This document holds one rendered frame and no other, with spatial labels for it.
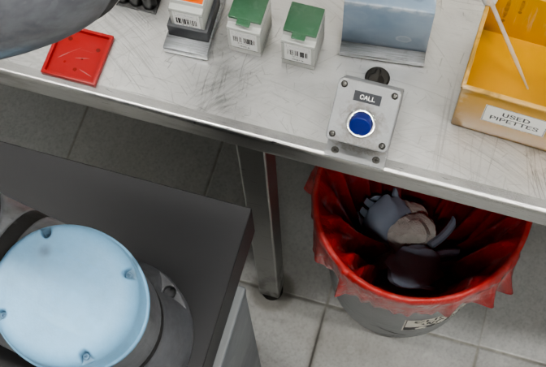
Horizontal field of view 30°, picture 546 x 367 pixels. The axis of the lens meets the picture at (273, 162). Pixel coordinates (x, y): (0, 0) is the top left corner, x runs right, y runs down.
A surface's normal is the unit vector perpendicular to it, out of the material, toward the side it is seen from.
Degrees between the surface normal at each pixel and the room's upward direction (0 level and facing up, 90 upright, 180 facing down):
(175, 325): 71
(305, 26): 0
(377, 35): 90
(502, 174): 0
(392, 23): 90
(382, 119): 30
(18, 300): 9
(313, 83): 0
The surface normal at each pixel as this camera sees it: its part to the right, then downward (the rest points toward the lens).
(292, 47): -0.28, 0.90
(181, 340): 0.92, 0.06
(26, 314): 0.07, -0.26
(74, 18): 0.71, 0.68
